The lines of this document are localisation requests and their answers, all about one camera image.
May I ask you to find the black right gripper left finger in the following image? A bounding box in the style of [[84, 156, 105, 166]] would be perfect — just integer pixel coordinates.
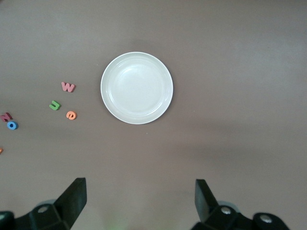
[[0, 177, 87, 230]]

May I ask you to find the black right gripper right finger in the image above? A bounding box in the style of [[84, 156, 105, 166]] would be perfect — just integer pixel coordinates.
[[190, 179, 291, 230]]

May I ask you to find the green foam letter u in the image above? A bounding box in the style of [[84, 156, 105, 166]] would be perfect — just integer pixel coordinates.
[[48, 100, 61, 111]]

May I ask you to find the pink foam letter w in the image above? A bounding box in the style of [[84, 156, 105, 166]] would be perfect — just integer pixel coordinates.
[[61, 81, 77, 93]]

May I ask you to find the dark red foam letter z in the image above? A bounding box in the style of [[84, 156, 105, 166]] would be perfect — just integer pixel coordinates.
[[0, 112, 13, 123]]

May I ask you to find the brown table cover sheet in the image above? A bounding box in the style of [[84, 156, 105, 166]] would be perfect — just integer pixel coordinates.
[[0, 0, 307, 230]]

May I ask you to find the beige plate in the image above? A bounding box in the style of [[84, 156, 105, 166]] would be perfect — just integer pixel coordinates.
[[100, 51, 174, 125]]

